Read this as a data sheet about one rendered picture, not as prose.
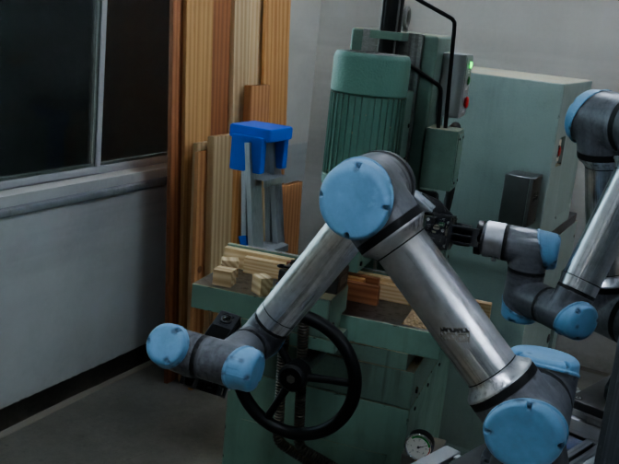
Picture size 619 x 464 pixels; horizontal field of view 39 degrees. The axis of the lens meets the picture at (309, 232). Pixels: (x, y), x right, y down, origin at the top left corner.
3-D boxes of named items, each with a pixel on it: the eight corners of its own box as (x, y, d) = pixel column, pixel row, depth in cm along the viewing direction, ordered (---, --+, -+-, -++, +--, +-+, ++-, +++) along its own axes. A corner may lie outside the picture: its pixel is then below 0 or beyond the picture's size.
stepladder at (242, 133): (226, 457, 313) (220, 123, 290) (262, 431, 335) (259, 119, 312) (265, 467, 306) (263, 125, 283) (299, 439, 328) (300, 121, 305)
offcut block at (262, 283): (251, 290, 207) (251, 273, 206) (262, 289, 209) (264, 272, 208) (259, 296, 203) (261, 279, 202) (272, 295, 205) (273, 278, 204)
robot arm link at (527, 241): (554, 278, 175) (561, 237, 173) (497, 267, 178) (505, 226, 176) (555, 269, 182) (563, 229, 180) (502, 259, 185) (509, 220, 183)
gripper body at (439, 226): (424, 209, 180) (483, 220, 176) (431, 209, 188) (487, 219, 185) (417, 246, 181) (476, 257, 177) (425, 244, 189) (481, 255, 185)
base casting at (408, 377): (227, 367, 210) (230, 331, 207) (307, 301, 263) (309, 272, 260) (411, 411, 196) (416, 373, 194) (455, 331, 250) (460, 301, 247)
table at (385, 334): (169, 319, 201) (171, 293, 199) (225, 284, 229) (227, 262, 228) (431, 377, 183) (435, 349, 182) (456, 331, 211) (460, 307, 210)
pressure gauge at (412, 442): (401, 464, 193) (405, 431, 191) (404, 457, 196) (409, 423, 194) (429, 471, 191) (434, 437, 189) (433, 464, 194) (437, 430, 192)
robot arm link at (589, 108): (612, 353, 187) (611, 101, 168) (563, 329, 200) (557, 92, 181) (654, 337, 192) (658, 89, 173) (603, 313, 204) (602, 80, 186)
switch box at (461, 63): (435, 115, 225) (443, 52, 221) (442, 112, 234) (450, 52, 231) (459, 119, 223) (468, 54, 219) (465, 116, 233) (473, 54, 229)
